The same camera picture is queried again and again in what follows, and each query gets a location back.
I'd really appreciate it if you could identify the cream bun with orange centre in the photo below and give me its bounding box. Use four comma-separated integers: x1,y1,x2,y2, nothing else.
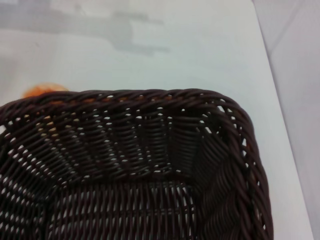
21,83,70,100

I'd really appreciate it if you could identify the black woven plastic basket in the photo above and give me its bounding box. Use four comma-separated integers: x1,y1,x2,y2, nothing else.
0,87,273,240

